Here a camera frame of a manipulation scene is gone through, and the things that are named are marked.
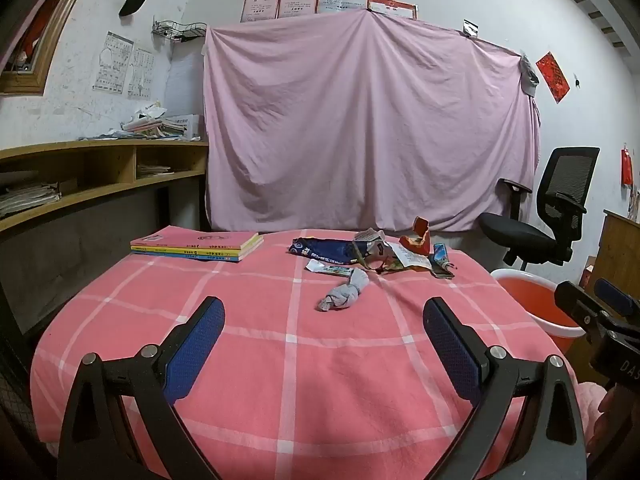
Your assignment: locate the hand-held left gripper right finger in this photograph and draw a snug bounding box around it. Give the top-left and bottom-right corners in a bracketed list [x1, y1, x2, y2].
[422, 296, 587, 480]

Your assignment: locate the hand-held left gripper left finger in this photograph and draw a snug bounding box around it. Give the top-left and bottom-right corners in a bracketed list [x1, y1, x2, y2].
[57, 296, 226, 480]

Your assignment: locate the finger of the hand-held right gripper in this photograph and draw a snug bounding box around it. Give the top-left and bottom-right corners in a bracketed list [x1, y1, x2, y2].
[555, 280, 611, 333]
[594, 278, 640, 317]

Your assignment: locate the orange bucket with white rim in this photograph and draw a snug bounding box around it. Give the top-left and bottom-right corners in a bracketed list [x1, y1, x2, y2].
[489, 268, 588, 376]

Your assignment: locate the white paper wrapper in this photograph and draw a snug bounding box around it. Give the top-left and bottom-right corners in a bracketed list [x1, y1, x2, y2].
[385, 242, 433, 272]

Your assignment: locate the red torn carton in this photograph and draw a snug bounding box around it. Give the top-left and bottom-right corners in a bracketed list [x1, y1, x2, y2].
[399, 216, 432, 257]

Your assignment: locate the grey cloth wad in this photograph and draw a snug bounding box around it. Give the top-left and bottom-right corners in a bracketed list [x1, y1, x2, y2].
[316, 267, 371, 313]

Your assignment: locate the white strip wrapper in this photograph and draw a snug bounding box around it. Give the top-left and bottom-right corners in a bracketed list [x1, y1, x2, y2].
[306, 259, 357, 277]

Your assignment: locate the blue snack bag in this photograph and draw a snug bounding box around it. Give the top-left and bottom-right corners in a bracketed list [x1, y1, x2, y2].
[287, 236, 375, 266]

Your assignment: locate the person's right hand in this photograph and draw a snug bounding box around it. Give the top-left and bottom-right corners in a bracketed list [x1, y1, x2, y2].
[586, 389, 623, 455]

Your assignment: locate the wooden cabinet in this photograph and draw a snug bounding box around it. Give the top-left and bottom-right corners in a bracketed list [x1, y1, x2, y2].
[580, 209, 640, 291]

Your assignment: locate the blue book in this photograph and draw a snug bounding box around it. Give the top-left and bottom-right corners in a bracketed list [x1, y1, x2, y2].
[132, 251, 251, 263]

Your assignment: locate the black office chair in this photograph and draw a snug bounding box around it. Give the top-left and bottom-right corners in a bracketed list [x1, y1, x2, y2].
[480, 146, 601, 271]

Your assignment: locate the yellow book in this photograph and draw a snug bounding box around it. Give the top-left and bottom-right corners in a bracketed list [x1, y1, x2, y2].
[131, 245, 264, 257]

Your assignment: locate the pink book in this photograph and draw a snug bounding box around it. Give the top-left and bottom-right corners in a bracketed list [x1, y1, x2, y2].
[131, 226, 264, 251]

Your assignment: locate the pink checked blanket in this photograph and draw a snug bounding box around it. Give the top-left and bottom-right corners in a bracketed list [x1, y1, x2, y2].
[30, 229, 583, 480]

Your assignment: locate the red hanging ornament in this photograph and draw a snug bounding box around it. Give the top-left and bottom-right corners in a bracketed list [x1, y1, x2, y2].
[620, 142, 635, 186]

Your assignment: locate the wooden shelf desk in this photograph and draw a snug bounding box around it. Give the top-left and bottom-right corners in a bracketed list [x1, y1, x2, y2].
[0, 139, 211, 341]

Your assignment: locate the stack of old papers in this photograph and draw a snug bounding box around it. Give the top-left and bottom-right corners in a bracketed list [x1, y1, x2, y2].
[0, 172, 63, 218]

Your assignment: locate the pile of loose papers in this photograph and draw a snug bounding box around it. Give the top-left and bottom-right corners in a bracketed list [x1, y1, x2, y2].
[80, 101, 203, 142]

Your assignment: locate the pink hanging bed sheet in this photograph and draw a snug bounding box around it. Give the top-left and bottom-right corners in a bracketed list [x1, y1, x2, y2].
[202, 10, 543, 233]

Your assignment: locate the red paper wall decoration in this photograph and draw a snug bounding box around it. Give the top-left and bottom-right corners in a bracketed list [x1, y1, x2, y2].
[535, 51, 571, 104]

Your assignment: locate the small printed wall sheet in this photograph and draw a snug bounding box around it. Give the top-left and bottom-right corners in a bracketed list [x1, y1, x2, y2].
[127, 49, 153, 100]

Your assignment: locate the large printed wall sheet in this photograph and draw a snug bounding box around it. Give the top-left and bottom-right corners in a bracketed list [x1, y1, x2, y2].
[95, 31, 135, 95]

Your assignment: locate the black wire wall rack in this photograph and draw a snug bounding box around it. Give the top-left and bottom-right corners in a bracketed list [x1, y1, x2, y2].
[151, 20, 207, 43]

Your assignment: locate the wooden frame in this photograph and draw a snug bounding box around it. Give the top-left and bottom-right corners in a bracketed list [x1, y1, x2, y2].
[0, 0, 101, 96]

